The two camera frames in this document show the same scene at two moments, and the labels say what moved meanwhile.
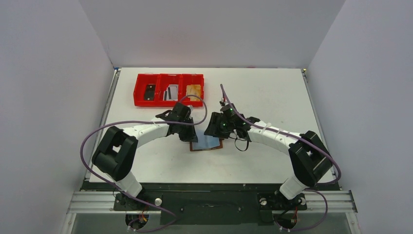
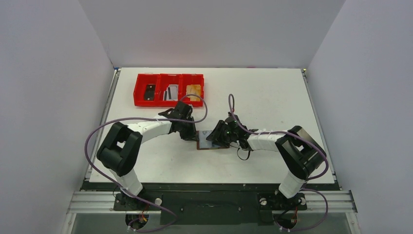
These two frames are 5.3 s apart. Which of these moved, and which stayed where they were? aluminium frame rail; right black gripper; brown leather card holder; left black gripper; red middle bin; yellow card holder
Moved: right black gripper; brown leather card holder
Stayed: red middle bin; yellow card holder; aluminium frame rail; left black gripper
